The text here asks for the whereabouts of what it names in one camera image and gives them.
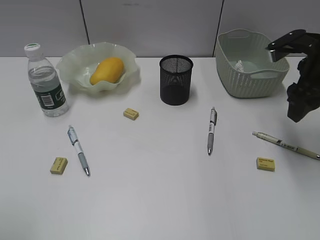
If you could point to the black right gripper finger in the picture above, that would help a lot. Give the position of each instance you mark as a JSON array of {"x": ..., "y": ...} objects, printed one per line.
[
  {"x": 286, "y": 39},
  {"x": 277, "y": 53}
]

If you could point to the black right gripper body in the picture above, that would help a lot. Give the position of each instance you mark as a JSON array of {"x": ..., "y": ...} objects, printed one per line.
[{"x": 304, "y": 96}]

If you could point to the waste paper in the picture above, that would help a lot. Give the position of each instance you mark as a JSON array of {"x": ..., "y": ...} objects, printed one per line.
[{"x": 239, "y": 66}]

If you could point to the beige grip pen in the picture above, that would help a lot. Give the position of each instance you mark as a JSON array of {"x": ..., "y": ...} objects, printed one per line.
[{"x": 287, "y": 146}]

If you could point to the yellow mango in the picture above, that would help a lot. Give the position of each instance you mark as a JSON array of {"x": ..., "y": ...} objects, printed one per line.
[{"x": 109, "y": 70}]

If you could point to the blue clip white pen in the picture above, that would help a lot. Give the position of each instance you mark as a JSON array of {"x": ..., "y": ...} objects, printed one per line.
[{"x": 78, "y": 148}]

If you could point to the clear water bottle green label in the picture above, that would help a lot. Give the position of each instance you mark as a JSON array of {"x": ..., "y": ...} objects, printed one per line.
[{"x": 45, "y": 82}]

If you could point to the green woven plastic basket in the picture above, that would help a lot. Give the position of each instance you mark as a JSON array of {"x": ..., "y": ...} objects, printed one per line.
[{"x": 261, "y": 77}]

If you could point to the right yellow eraser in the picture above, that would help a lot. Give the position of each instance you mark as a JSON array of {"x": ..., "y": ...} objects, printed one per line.
[{"x": 265, "y": 164}]

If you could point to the yellow eraser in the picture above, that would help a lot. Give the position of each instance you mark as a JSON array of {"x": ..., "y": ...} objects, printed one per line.
[
  {"x": 58, "y": 166},
  {"x": 131, "y": 114},
  {"x": 265, "y": 164}
]

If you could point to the grey grip pen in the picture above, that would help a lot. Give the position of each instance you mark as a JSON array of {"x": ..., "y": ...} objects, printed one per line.
[{"x": 211, "y": 130}]

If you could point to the black mesh pen holder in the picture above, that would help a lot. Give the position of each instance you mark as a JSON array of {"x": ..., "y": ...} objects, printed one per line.
[{"x": 175, "y": 79}]

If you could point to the middle yellow eraser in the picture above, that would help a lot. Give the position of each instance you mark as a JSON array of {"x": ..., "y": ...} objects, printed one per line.
[{"x": 131, "y": 114}]

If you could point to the pale green wavy plate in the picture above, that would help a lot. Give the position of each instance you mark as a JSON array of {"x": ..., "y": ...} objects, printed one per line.
[{"x": 77, "y": 67}]

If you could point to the left yellow eraser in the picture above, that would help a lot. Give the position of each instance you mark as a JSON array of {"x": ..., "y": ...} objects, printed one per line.
[{"x": 58, "y": 166}]

